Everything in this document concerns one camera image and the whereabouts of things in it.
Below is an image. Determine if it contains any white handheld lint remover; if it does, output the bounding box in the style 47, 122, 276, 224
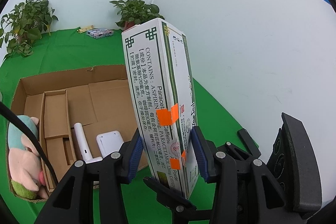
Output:
74, 123, 102, 164

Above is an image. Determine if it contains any white rectangular device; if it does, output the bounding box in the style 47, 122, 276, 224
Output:
96, 131, 123, 158

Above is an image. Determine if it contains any pink pig plush toy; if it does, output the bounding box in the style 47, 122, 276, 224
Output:
7, 123, 49, 200

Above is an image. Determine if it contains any green white medicine box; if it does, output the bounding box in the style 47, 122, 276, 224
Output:
122, 18, 199, 199

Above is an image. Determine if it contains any small black flat object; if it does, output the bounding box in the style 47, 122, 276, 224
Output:
238, 128, 261, 158

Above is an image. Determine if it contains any large open cardboard box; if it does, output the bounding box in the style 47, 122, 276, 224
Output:
10, 65, 137, 160

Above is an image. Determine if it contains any patterned tissue pack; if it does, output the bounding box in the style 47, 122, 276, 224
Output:
86, 28, 114, 39

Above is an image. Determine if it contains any yellow paper packet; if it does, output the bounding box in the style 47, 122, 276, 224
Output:
77, 25, 94, 34

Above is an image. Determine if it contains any left potted green plant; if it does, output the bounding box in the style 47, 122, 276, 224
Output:
1, 0, 58, 60

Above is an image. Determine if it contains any potted green plant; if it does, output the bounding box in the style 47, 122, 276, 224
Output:
1, 0, 58, 60
110, 0, 165, 30

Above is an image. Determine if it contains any right potted green plant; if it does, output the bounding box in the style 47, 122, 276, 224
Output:
110, 0, 165, 30

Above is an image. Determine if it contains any black cable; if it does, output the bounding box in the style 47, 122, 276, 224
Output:
0, 101, 59, 185

